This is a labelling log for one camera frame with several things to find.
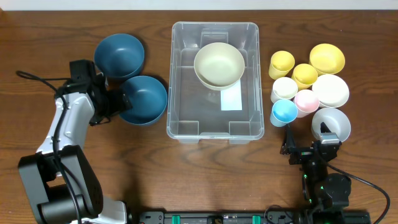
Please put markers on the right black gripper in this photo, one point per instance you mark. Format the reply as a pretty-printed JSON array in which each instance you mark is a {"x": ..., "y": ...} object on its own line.
[{"x": 288, "y": 147}]

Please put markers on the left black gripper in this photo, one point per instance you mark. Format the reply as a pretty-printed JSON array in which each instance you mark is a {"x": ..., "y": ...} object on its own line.
[{"x": 120, "y": 102}]

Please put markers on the light blue cup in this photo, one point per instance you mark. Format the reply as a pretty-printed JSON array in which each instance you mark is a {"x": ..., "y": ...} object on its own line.
[{"x": 283, "y": 112}]

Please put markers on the pink cup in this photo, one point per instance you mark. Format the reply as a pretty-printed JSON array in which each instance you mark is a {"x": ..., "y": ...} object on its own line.
[{"x": 306, "y": 102}]

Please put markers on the dark blue bowl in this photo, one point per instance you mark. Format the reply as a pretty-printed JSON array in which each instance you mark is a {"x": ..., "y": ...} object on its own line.
[
  {"x": 149, "y": 100},
  {"x": 120, "y": 56}
]

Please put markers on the cream cup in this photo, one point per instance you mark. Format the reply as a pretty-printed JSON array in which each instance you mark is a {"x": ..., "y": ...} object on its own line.
[{"x": 283, "y": 88}]

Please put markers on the dark blue bowl front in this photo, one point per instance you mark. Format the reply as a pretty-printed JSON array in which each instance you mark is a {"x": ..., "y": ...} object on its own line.
[{"x": 149, "y": 100}]

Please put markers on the beige bowl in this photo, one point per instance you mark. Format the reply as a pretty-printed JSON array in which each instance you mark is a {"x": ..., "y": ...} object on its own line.
[{"x": 219, "y": 66}]

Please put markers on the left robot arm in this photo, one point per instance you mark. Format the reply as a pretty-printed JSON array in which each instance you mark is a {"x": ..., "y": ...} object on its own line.
[{"x": 59, "y": 182}]

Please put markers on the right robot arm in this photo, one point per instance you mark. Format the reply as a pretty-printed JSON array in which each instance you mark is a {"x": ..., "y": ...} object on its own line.
[{"x": 324, "y": 191}]

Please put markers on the white label in container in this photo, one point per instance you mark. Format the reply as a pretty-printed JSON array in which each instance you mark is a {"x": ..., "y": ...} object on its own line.
[{"x": 231, "y": 98}]

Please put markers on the clear plastic storage container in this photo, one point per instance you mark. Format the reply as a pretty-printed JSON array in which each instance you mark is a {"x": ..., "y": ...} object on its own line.
[{"x": 194, "y": 111}]

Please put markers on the light grey bowl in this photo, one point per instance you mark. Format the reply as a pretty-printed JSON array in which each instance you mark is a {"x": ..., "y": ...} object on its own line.
[{"x": 336, "y": 121}]

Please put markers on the white bowl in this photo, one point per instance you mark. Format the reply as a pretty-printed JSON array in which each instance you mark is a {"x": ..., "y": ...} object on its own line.
[{"x": 332, "y": 91}]

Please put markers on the yellow cup right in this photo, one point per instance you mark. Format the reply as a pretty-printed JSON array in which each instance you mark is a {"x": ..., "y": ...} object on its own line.
[{"x": 304, "y": 75}]

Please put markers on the yellow cup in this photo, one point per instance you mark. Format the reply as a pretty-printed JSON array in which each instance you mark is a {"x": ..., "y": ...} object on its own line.
[
  {"x": 304, "y": 75},
  {"x": 281, "y": 63}
]

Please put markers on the yellow cup left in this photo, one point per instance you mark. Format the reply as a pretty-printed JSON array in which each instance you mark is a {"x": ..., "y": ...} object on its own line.
[{"x": 281, "y": 63}]

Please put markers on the yellow bowl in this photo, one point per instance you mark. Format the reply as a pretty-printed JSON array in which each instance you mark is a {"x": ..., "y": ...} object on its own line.
[{"x": 327, "y": 59}]

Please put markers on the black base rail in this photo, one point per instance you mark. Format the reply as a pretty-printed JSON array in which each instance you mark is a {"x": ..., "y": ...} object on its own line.
[{"x": 268, "y": 217}]

